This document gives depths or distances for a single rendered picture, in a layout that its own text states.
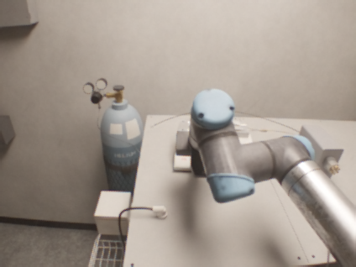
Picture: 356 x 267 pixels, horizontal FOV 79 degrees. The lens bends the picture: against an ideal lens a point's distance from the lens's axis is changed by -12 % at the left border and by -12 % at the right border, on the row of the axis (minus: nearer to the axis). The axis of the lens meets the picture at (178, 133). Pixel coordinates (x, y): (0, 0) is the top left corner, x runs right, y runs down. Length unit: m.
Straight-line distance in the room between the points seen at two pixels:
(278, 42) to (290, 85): 0.29
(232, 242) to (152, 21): 1.15
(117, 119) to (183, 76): 0.49
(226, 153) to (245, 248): 0.26
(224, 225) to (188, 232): 0.09
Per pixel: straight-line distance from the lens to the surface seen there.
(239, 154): 0.41
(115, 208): 0.89
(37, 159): 2.01
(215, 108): 0.41
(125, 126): 1.20
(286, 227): 0.65
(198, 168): 0.52
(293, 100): 1.70
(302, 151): 0.48
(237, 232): 0.60
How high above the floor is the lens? 1.91
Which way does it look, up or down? 31 degrees down
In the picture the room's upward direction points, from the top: 3 degrees clockwise
